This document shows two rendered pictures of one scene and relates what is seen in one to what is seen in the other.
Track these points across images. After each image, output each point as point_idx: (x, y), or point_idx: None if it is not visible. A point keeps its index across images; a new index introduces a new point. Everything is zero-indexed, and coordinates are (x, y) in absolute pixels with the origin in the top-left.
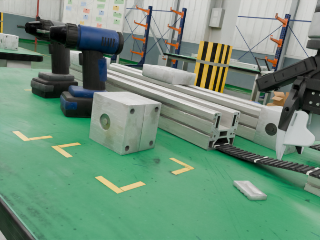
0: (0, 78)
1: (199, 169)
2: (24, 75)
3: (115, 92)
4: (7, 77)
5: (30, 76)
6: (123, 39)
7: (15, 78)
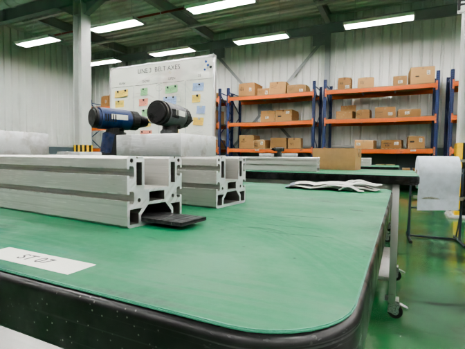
0: (272, 192)
1: None
2: (284, 198)
3: (88, 151)
4: (274, 193)
5: (278, 199)
6: (88, 113)
7: (268, 194)
